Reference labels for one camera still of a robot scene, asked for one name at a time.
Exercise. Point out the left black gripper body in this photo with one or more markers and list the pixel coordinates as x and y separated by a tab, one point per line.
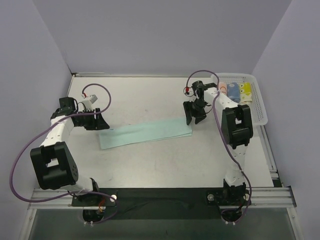
96	119

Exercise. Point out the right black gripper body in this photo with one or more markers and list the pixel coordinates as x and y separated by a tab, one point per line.
195	110

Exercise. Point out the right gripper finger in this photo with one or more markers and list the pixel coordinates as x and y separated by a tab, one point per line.
187	106
199	118

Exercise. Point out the light green towel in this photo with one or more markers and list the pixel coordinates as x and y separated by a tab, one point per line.
144	132

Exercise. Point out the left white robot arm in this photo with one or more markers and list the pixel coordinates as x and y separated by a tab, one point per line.
54	166

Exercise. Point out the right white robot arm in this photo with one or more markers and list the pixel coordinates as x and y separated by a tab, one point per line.
235	126

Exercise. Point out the orange white rolled towel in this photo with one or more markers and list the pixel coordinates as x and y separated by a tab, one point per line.
223	88

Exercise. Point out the blue rolled towel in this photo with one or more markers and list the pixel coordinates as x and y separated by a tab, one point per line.
233	92

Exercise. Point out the yellow rolled towel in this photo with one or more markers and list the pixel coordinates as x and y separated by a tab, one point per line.
245	93

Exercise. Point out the white plastic basket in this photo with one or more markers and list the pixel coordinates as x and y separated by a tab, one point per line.
257	107

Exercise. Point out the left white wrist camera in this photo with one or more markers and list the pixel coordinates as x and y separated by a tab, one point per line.
88	102

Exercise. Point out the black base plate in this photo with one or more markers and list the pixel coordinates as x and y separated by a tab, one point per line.
163	204

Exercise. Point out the aluminium front rail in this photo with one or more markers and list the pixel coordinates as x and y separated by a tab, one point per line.
262	197

